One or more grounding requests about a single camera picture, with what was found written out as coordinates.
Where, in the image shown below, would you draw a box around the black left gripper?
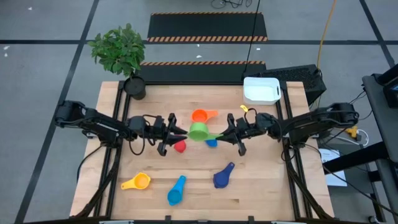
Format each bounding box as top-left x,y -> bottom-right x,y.
129,113 -> 188,156

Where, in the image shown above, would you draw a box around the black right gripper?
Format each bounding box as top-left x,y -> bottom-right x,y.
218,113 -> 277,157

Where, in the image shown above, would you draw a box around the red measuring cup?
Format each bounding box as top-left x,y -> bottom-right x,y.
173,139 -> 187,154

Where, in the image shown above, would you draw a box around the green measuring cup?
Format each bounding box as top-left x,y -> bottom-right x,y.
187,122 -> 224,142

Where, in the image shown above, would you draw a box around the orange measuring cup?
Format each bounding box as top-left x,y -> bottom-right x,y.
191,108 -> 219,124

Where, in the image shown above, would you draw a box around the navy blue measuring cup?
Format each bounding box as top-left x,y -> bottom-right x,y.
213,161 -> 236,190

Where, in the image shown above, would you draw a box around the yellow measuring cup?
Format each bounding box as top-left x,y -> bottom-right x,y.
120,172 -> 152,191

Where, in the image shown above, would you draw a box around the light blue measuring cup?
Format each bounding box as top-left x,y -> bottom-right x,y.
167,175 -> 187,207

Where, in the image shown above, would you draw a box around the white plastic basket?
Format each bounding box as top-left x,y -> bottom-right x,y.
243,77 -> 282,106

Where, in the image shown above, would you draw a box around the black hazard-striped floor mat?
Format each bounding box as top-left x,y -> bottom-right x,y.
146,11 -> 268,43
135,60 -> 267,84

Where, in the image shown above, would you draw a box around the black computer case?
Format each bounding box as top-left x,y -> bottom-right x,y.
248,64 -> 327,106

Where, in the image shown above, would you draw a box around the white paper sheet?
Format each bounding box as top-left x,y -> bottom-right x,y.
320,148 -> 348,187

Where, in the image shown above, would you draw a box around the green plant in black pot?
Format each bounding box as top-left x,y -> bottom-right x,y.
88,23 -> 147,101

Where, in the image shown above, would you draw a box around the yellow power plug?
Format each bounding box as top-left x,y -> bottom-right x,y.
345,126 -> 360,139

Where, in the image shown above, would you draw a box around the grey cart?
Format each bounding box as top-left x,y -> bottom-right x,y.
362,63 -> 398,224

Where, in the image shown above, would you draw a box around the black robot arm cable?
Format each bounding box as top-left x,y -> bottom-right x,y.
128,114 -> 147,156
244,108 -> 259,125

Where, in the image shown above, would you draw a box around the black table frame rails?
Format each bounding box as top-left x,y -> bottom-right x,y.
70,80 -> 133,218
275,80 -> 335,220

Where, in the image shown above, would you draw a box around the black hanging cable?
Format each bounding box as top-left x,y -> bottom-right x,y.
242,0 -> 261,78

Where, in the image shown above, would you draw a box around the yellow cable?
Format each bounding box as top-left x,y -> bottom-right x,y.
316,0 -> 338,71

